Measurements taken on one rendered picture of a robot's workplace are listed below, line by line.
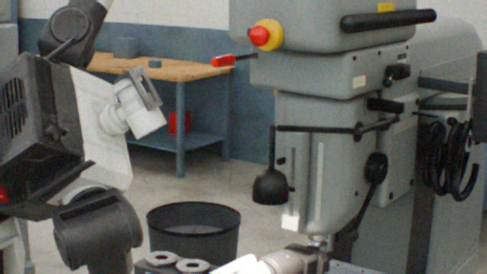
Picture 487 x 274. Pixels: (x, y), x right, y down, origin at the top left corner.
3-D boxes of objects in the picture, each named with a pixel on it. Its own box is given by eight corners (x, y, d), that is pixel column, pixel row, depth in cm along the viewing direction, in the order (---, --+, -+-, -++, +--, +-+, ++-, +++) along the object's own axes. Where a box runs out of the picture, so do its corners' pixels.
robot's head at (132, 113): (122, 147, 146) (157, 127, 142) (97, 101, 146) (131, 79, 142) (138, 140, 152) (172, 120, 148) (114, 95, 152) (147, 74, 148)
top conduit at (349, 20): (355, 34, 135) (355, 15, 134) (335, 32, 137) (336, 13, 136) (437, 23, 169) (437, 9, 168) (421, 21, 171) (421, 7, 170)
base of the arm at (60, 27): (32, 59, 149) (87, 63, 149) (42, 2, 152) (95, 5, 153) (39, 83, 163) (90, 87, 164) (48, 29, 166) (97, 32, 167)
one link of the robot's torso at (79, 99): (-58, 240, 141) (59, 167, 124) (-68, 95, 156) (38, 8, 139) (48, 263, 164) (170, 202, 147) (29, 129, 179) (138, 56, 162)
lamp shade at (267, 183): (250, 205, 147) (251, 173, 146) (253, 193, 154) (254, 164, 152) (287, 205, 146) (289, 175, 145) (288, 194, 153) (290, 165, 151)
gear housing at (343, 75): (348, 102, 146) (349, 51, 143) (246, 87, 161) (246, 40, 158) (411, 82, 171) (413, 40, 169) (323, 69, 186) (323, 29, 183)
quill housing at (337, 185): (339, 247, 158) (347, 98, 150) (260, 227, 170) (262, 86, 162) (377, 222, 172) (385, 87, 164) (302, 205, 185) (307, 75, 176)
